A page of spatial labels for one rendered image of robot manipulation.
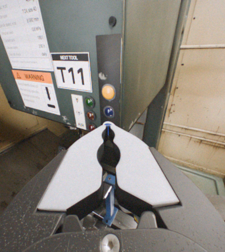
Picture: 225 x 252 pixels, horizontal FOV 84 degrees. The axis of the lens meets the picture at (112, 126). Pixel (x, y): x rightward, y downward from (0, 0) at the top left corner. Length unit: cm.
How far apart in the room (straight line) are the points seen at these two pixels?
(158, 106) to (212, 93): 49
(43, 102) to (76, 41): 20
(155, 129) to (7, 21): 93
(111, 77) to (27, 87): 27
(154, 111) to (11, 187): 134
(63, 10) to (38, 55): 11
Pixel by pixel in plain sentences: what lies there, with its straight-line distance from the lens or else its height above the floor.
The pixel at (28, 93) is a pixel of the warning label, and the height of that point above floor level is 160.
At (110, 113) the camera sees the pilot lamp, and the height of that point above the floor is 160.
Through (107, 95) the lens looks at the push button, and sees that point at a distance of 24.
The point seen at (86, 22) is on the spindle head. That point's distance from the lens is 26.
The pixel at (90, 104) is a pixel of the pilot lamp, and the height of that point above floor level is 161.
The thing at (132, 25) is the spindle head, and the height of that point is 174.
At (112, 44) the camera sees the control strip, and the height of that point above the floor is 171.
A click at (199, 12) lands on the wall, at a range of 126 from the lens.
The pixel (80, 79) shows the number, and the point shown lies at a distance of 28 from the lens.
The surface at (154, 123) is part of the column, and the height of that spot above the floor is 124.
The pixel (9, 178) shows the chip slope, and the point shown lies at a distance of 153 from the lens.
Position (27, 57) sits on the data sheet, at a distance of 39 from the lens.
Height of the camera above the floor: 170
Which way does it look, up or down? 30 degrees down
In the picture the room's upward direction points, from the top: straight up
